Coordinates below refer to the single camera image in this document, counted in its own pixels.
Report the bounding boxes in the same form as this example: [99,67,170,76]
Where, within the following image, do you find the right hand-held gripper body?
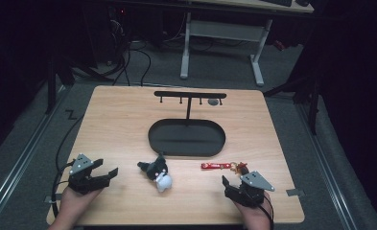
[224,170,276,208]

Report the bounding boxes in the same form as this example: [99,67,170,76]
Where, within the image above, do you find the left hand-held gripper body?
[67,152,111,196]

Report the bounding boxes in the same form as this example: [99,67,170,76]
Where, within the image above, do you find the red strap keychain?
[200,161,249,175]

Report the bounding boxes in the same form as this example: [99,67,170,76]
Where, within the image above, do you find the person's left hand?
[59,186,105,222]

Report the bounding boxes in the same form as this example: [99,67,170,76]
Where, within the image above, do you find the person's right hand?
[233,191,273,228]

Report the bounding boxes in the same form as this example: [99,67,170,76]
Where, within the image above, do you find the grey tape piece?
[43,194,63,205]
[285,188,306,197]

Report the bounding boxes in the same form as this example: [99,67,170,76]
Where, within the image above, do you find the black key rack with tray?
[148,90,227,158]

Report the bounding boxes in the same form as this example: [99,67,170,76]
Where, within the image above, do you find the black metal stand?
[45,54,76,115]
[263,68,322,136]

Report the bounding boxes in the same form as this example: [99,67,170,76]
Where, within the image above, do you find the black keyboard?
[260,0,295,8]

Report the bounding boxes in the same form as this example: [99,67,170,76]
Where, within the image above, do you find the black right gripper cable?
[258,193,276,230]

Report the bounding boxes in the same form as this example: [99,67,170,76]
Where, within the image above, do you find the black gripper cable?
[258,193,276,230]
[50,114,85,220]

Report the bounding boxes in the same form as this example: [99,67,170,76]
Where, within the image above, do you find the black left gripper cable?
[50,114,85,220]

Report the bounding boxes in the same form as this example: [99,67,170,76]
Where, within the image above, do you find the black and white plush keychain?
[136,152,174,194]

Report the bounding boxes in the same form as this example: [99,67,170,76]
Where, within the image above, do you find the metal floor rail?
[0,85,69,224]
[295,101,359,230]

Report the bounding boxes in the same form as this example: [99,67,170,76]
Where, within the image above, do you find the black floor cables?
[70,18,153,88]

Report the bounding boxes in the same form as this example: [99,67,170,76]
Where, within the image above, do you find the white metal frame desk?
[179,0,316,88]

